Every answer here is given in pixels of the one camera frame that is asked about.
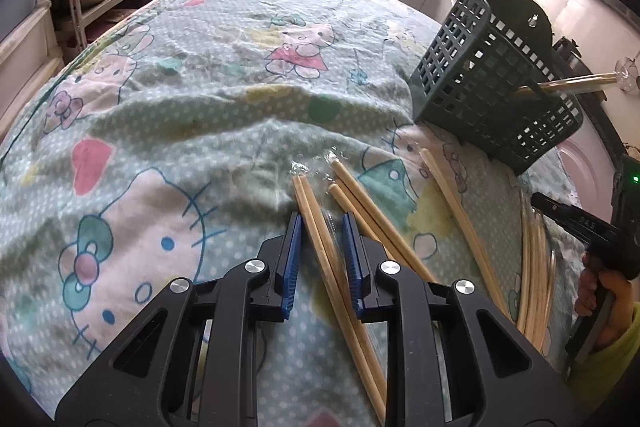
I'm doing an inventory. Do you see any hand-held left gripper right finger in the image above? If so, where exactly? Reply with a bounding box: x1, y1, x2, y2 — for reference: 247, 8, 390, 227
341, 212, 581, 427

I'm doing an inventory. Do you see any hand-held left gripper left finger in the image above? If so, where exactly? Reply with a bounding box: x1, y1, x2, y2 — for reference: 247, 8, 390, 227
54, 212, 304, 427

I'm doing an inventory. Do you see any person's right forearm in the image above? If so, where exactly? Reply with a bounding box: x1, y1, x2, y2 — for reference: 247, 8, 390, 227
567, 302, 640, 408

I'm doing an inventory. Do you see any dark green plastic utensil basket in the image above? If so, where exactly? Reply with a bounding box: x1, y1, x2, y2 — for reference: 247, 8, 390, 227
407, 0, 585, 175

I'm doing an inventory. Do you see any plastic drawer unit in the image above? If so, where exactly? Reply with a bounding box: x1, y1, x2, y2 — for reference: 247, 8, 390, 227
0, 0, 63, 128

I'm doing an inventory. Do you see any bundle of chopsticks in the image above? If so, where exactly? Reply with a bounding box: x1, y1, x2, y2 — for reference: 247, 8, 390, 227
505, 172, 558, 355

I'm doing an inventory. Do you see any cartoon cat printed blanket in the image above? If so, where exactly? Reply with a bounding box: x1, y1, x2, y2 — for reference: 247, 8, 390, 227
0, 0, 591, 427

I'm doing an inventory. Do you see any person's right hand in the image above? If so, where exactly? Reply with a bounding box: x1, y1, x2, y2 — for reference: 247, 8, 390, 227
575, 254, 636, 349

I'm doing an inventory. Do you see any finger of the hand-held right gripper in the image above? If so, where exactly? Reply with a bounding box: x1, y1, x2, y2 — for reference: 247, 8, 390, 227
531, 191, 592, 239

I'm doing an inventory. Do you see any wooden chopstick pair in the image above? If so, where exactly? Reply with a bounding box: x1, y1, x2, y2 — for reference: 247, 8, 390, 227
419, 148, 513, 320
515, 57, 640, 102
327, 158, 441, 285
291, 174, 390, 425

